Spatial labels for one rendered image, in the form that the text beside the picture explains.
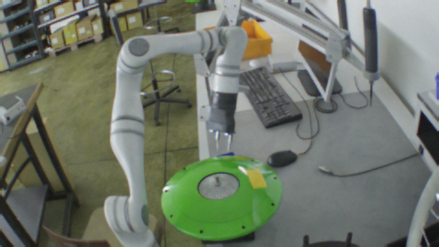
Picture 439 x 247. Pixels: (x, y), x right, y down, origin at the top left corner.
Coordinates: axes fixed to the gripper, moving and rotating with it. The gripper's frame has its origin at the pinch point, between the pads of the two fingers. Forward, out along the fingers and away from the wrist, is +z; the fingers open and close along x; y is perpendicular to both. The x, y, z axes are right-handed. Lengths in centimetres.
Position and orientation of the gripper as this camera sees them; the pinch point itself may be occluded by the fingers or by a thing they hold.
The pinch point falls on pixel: (222, 150)
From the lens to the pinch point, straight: 122.1
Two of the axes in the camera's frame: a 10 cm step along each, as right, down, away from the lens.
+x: 8.6, 1.8, -4.8
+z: -1.1, 9.8, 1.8
